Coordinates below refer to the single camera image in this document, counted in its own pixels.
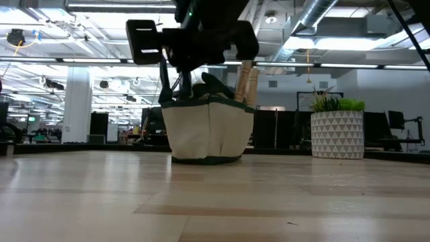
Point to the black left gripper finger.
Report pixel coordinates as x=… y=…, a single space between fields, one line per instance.
x=185 y=85
x=165 y=84

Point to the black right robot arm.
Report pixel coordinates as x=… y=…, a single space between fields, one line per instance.
x=421 y=8

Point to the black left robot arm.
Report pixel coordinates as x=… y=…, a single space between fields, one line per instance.
x=211 y=6

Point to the black monitor on arm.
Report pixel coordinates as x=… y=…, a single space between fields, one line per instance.
x=398 y=121

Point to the beige green gardening tool bag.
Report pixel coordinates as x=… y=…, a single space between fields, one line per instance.
x=208 y=134

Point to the white building pillar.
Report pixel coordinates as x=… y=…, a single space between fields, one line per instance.
x=77 y=104

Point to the black office partition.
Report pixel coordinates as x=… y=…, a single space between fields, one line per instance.
x=280 y=129

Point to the green artificial plant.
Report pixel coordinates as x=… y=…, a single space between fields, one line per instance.
x=336 y=102

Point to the white triangle patterned plant pot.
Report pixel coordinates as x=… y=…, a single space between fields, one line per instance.
x=337 y=134

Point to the silver ceiling air duct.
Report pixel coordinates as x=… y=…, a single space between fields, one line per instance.
x=302 y=27

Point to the black table edge rail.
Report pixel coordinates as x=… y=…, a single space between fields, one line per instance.
x=84 y=148

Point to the black diagonal frame strut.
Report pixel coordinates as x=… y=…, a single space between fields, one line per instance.
x=408 y=33

